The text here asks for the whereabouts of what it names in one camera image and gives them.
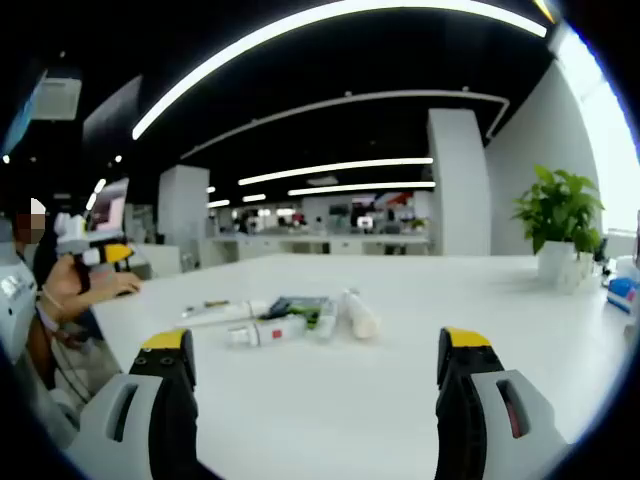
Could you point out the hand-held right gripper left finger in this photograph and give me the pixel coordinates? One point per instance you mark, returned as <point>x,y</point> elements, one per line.
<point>150,425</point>

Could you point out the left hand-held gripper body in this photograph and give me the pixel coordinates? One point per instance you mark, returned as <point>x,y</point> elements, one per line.
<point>72,235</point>

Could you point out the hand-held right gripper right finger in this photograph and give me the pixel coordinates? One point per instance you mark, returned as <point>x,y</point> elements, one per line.
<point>480,430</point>

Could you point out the white skincare bottle red collar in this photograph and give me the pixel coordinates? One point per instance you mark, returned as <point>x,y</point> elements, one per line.
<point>240,309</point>

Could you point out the white skincare bottle red label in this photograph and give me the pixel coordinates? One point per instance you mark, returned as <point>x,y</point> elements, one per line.
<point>270,334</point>

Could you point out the white skincare tube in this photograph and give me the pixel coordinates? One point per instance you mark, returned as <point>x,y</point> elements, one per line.
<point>361,315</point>

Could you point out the dark blue skincare sachet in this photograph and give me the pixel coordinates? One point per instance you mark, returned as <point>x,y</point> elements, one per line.
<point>295,304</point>

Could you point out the green black skincare sachet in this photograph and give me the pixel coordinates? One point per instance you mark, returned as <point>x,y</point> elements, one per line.
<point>311,318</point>

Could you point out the person's left hand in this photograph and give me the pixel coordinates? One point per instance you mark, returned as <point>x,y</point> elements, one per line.
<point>67,287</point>

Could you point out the white chest device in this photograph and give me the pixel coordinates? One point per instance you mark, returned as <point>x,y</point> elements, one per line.
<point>15,300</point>

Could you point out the ceiling air conditioner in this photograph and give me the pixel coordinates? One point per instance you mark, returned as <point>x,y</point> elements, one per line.
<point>57,97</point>

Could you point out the blue box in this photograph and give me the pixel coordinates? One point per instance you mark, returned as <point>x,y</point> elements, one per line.
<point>622,295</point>

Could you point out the white office desk row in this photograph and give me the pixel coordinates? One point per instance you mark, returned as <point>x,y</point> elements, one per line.
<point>320,245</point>

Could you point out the potted plant white pot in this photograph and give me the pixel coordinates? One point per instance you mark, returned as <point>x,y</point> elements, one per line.
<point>557,215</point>

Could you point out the long ceiling light strip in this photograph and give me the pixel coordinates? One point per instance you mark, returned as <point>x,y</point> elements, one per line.
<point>260,42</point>

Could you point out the white ceiling conduit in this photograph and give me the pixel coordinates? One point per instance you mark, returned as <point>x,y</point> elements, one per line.
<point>350,100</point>

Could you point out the wall screen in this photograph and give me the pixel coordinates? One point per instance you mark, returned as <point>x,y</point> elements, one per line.
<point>110,205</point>

